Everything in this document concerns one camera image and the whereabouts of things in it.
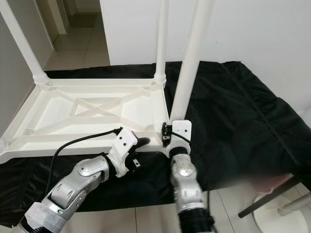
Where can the black table cloth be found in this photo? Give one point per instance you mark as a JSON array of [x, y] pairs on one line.
[[252, 111]]

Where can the white plastic table top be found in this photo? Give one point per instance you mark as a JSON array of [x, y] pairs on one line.
[[58, 114]]

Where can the black stand pole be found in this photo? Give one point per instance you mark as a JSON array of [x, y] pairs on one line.
[[269, 196]]

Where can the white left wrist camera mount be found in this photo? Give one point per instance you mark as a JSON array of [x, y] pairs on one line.
[[124, 141]]

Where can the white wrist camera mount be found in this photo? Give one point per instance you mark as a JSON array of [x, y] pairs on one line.
[[182, 128], [124, 141]]

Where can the white door frame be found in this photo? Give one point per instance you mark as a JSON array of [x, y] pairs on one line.
[[56, 17]]

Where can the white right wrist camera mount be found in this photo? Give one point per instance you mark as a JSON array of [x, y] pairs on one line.
[[182, 128]]

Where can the white plastic table leg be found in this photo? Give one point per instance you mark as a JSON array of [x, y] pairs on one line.
[[26, 43], [161, 39], [189, 58]]

